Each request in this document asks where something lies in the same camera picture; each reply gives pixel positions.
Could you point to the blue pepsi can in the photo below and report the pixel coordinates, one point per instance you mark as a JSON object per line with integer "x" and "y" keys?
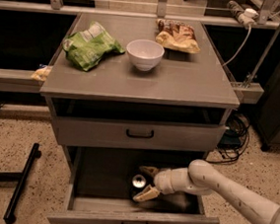
{"x": 138, "y": 183}

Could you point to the white power strip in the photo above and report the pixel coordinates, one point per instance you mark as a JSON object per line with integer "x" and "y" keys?
{"x": 245, "y": 17}

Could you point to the black metal floor stand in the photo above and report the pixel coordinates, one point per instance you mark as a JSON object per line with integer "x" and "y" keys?
{"x": 20, "y": 178}

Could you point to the small yellow snack bag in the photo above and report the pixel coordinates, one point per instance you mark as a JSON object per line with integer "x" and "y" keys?
{"x": 42, "y": 73}

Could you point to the brown yellow chip bag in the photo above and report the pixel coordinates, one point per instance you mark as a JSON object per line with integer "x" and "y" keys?
{"x": 177, "y": 35}

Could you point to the grey drawer cabinet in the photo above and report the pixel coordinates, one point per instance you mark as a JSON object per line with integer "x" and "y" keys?
{"x": 185, "y": 88}

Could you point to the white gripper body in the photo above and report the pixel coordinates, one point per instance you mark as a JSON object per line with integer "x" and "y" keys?
{"x": 164, "y": 182}

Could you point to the white bowl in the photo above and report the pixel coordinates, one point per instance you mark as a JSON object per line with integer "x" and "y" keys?
{"x": 144, "y": 54}

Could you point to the grey top drawer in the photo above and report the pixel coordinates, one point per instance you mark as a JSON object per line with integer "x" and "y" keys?
{"x": 74, "y": 131}

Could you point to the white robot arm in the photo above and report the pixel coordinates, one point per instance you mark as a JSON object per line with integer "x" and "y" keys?
{"x": 202, "y": 178}

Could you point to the grey open middle drawer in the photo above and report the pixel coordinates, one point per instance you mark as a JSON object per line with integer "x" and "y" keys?
{"x": 101, "y": 188}

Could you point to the green chip bag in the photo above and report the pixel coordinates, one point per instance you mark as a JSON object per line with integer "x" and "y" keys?
{"x": 85, "y": 49}

